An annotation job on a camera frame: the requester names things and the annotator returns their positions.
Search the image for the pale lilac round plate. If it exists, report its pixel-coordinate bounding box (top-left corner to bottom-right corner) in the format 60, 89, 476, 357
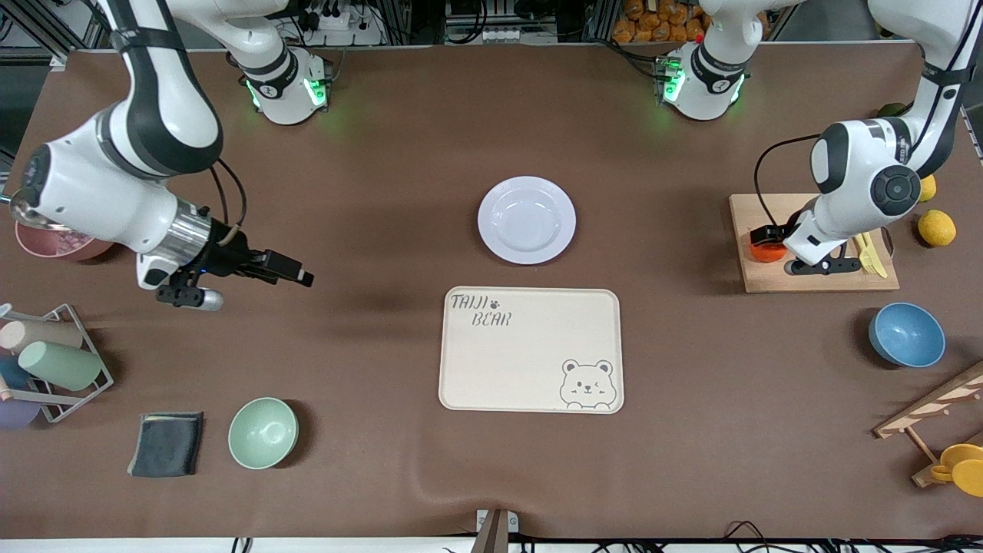
478, 177, 577, 266

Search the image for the bamboo cutting board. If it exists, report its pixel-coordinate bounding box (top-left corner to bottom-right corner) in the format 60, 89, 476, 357
728, 193, 900, 293

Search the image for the mint green bowl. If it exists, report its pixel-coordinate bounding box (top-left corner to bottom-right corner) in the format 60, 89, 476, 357
228, 397, 299, 470

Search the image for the blue bowl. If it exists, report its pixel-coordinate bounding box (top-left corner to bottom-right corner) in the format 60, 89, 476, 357
869, 303, 946, 369

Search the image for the pink bowl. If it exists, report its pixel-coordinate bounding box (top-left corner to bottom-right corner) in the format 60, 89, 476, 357
15, 217, 116, 262

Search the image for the dark grey folded cloth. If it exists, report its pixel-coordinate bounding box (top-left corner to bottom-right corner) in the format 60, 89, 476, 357
127, 412, 204, 478

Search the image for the beige cup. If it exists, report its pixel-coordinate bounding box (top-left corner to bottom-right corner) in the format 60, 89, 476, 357
0, 319, 84, 354

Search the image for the mint green cup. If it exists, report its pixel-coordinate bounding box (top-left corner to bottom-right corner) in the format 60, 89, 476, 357
18, 341, 103, 391

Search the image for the wooden peg rack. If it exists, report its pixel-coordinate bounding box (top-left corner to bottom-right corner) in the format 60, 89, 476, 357
874, 361, 983, 488

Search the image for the pile of orange round items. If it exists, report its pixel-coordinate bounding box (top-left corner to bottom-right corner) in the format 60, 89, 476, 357
612, 0, 711, 44

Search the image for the white power strip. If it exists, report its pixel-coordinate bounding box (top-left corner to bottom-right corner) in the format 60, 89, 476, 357
303, 4, 385, 47

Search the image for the blue cup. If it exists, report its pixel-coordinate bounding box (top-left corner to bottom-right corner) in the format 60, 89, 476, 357
0, 355, 31, 391

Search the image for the cream bear print tray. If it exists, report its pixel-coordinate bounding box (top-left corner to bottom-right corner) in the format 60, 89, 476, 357
439, 287, 624, 415

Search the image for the purple cup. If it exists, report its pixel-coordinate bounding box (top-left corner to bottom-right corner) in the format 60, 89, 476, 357
0, 398, 41, 429

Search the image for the white socket bar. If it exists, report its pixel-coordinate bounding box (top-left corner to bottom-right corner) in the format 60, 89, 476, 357
482, 27, 558, 44

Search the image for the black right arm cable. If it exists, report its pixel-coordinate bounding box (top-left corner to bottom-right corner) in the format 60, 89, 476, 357
209, 157, 248, 247

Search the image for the grey wire cup rack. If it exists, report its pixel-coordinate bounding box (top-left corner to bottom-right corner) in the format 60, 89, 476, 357
0, 303, 114, 424

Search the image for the metal table edge bracket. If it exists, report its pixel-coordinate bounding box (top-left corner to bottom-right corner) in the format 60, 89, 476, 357
470, 508, 519, 553

